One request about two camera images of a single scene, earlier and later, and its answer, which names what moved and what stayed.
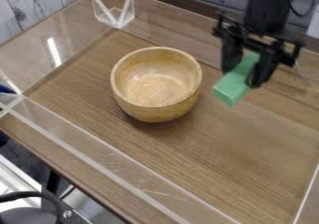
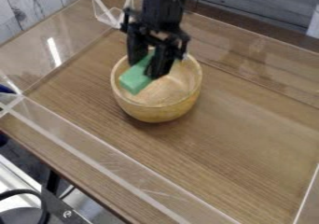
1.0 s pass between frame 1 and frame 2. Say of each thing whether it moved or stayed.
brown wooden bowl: stayed
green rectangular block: moved
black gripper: moved
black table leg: stayed
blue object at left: stayed
